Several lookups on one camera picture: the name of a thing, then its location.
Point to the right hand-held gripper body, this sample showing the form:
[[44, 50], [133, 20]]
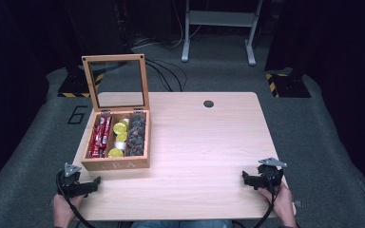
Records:
[[271, 175]]

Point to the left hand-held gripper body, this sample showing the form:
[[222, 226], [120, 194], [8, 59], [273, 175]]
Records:
[[70, 180]]

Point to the person's right hand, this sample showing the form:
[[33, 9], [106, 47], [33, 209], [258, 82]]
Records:
[[280, 202]]

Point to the person's left hand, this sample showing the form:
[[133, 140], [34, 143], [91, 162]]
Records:
[[64, 209]]

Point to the pile of red stick packets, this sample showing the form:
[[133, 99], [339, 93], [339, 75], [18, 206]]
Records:
[[100, 136]]

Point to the pile of dark wrapped packets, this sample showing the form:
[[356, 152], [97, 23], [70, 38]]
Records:
[[137, 134]]

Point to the wooden box with glass lid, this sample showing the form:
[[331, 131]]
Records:
[[117, 120]]

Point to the black striped stand base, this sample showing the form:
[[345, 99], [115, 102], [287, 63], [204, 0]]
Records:
[[290, 85], [76, 85]]

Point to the white metal stand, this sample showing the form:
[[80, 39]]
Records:
[[221, 19]]

